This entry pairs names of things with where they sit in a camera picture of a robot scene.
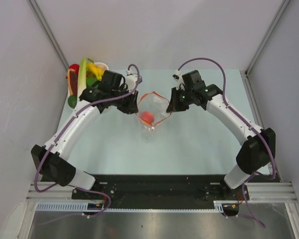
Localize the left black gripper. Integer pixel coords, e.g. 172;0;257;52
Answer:
110;86;138;115

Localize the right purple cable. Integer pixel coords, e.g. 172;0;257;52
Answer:
176;57;277;229

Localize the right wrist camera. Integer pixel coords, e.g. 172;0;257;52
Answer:
172;70;185;90

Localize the green bell pepper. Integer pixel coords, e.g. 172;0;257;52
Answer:
86;77;97;87

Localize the orange sliced papaya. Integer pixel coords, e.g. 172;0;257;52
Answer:
67;69;78;96

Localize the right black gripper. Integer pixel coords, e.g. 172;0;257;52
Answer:
166;87;194;114

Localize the pink peach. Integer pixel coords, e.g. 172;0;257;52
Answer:
140;111;154;124

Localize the purple cable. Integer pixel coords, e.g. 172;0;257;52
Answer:
176;57;277;229
34;64;143;225

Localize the aluminium post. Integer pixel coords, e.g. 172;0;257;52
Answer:
27;0;69;70
245;0;293;76

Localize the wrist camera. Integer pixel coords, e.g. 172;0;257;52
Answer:
125;70;143;92
172;70;185;90

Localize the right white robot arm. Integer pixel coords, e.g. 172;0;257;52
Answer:
166;70;276;200

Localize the red bell pepper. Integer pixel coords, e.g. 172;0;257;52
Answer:
69;64;80;74

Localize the green white leek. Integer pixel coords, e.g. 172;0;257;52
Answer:
77;58;91;98

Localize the right aluminium post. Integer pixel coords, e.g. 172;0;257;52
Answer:
245;0;293;76

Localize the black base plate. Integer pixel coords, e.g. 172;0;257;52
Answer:
40;173;281;210

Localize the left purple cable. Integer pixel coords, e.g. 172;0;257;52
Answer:
34;64;143;225

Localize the left aluminium post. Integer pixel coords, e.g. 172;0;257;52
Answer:
27;0;69;70

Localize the white plastic basket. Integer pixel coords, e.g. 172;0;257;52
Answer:
68;62;109;97

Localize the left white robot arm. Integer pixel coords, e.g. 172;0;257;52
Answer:
31;70;142;199

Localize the aluminium front rail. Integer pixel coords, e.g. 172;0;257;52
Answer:
26;182;298;203

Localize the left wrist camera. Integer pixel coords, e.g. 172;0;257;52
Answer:
125;70;143;92

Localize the clear orange zip bag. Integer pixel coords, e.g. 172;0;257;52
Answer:
135;91;171;132

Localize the white cable duct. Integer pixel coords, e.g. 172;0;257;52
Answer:
36;202;224;213

